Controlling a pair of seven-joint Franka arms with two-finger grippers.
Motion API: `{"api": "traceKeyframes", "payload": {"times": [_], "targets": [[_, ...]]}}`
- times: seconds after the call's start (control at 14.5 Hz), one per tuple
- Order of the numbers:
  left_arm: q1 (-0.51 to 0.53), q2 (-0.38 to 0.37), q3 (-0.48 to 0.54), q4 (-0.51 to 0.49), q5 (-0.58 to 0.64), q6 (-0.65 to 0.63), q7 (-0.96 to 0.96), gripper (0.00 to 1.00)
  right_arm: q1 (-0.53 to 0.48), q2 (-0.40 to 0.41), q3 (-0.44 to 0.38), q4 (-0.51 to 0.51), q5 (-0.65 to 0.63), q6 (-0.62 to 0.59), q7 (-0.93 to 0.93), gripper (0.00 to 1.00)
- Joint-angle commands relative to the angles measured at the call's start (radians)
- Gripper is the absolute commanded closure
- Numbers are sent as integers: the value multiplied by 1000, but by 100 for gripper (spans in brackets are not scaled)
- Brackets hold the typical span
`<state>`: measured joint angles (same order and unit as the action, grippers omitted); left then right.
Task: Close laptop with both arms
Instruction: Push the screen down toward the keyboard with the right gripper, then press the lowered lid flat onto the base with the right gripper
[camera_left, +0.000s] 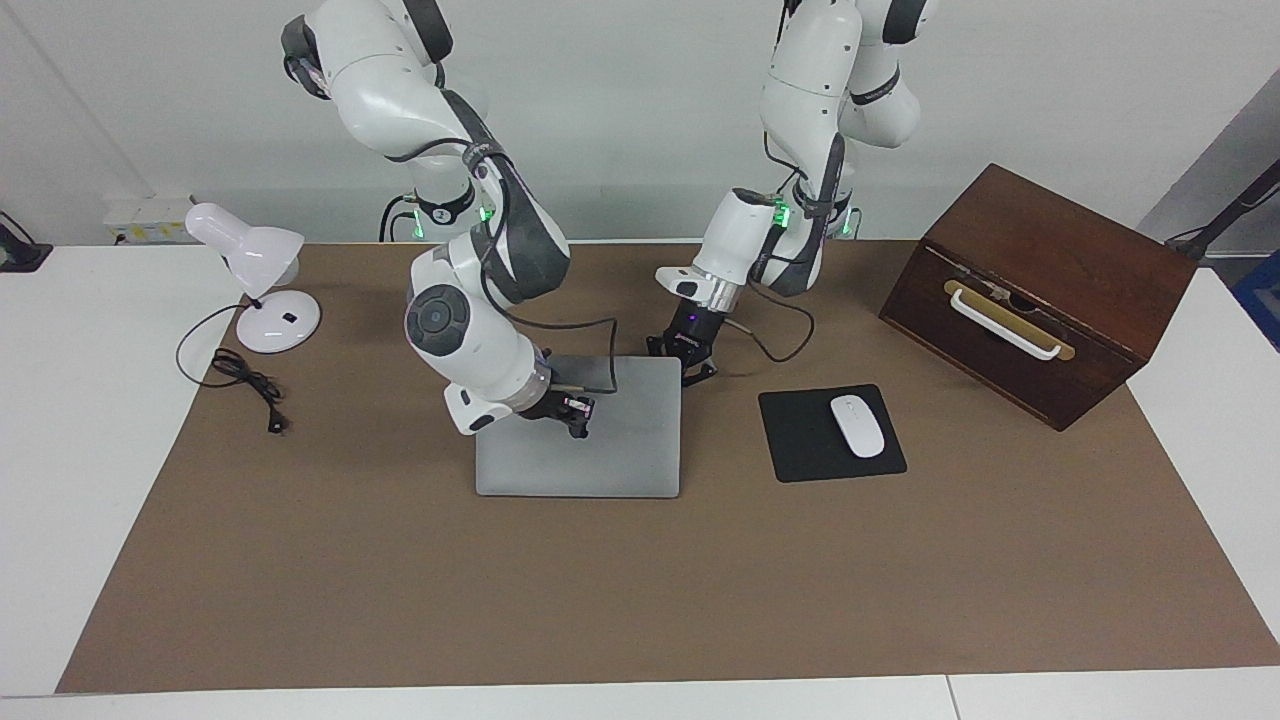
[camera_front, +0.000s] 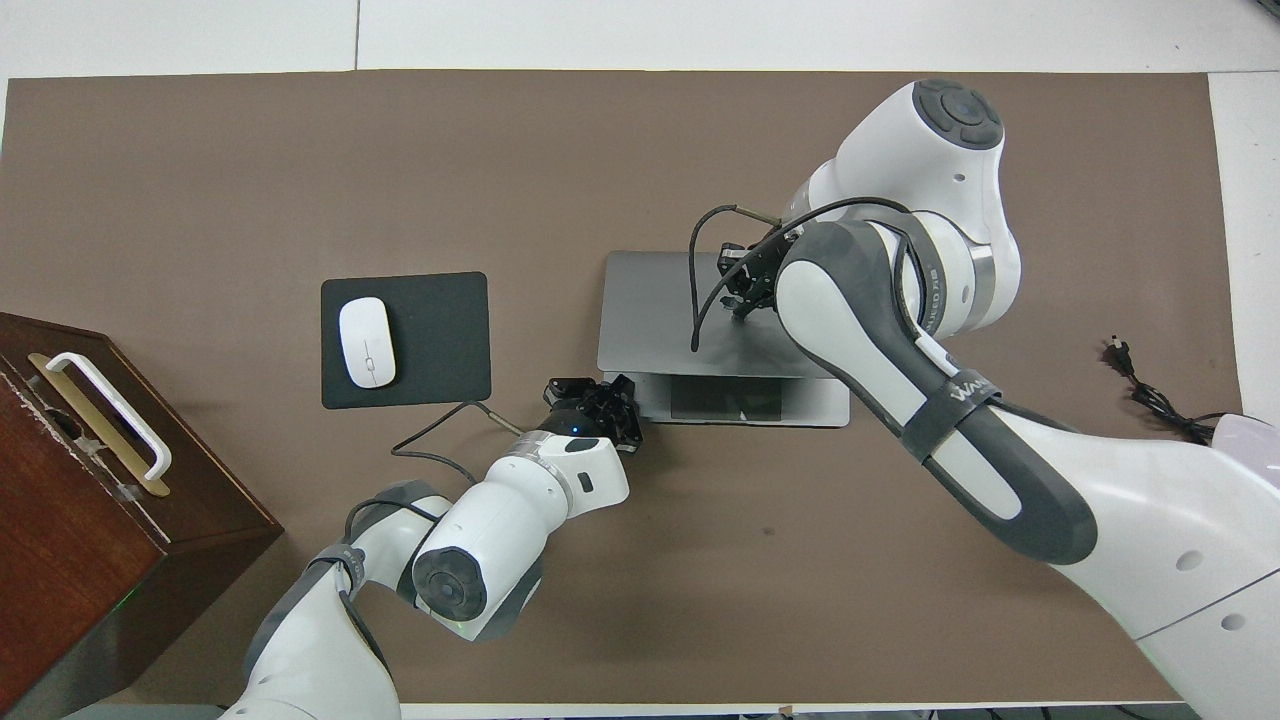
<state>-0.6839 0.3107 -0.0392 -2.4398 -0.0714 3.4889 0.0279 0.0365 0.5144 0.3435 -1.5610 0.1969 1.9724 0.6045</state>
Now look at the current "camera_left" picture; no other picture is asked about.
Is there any dark wooden box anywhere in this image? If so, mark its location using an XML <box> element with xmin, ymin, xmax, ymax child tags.
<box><xmin>878</xmin><ymin>163</ymin><xmax>1199</xmax><ymax>432</ymax></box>

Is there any grey aluminium laptop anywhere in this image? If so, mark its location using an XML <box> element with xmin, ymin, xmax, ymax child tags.
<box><xmin>475</xmin><ymin>355</ymin><xmax>683</xmax><ymax>499</ymax></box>

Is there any black mouse pad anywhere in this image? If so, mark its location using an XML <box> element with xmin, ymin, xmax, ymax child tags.
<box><xmin>757</xmin><ymin>384</ymin><xmax>908</xmax><ymax>484</ymax></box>

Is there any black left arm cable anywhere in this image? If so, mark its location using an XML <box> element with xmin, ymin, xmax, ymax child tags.
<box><xmin>730</xmin><ymin>135</ymin><xmax>817</xmax><ymax>363</ymax></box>

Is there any white box handle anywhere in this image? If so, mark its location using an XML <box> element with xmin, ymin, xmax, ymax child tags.
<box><xmin>948</xmin><ymin>288</ymin><xmax>1063</xmax><ymax>361</ymax></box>

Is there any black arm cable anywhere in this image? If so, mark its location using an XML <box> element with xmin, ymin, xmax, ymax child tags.
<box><xmin>730</xmin><ymin>135</ymin><xmax>817</xmax><ymax>363</ymax></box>
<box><xmin>385</xmin><ymin>140</ymin><xmax>619</xmax><ymax>397</ymax></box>

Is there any black stand pole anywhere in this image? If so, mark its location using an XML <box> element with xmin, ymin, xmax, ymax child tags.
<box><xmin>1165</xmin><ymin>160</ymin><xmax>1280</xmax><ymax>263</ymax></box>

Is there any black clamp mount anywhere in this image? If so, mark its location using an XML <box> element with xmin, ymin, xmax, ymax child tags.
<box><xmin>0</xmin><ymin>212</ymin><xmax>53</xmax><ymax>273</ymax></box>

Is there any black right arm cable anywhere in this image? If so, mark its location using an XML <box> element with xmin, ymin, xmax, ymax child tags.
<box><xmin>385</xmin><ymin>140</ymin><xmax>619</xmax><ymax>397</ymax></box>

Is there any white desk lamp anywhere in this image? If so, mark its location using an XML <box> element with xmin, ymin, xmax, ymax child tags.
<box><xmin>185</xmin><ymin>203</ymin><xmax>323</xmax><ymax>354</ymax></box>

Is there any white power strip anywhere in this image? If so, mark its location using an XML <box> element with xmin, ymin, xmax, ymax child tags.
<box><xmin>105</xmin><ymin>197</ymin><xmax>196</xmax><ymax>246</ymax></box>

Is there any brown table mat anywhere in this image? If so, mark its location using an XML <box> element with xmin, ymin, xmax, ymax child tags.
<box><xmin>55</xmin><ymin>240</ymin><xmax>1280</xmax><ymax>694</ymax></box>

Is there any white computer mouse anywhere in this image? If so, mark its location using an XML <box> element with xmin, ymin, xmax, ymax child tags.
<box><xmin>830</xmin><ymin>395</ymin><xmax>887</xmax><ymax>459</ymax></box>

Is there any blue crate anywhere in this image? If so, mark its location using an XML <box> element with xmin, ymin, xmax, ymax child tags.
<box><xmin>1232</xmin><ymin>250</ymin><xmax>1280</xmax><ymax>351</ymax></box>

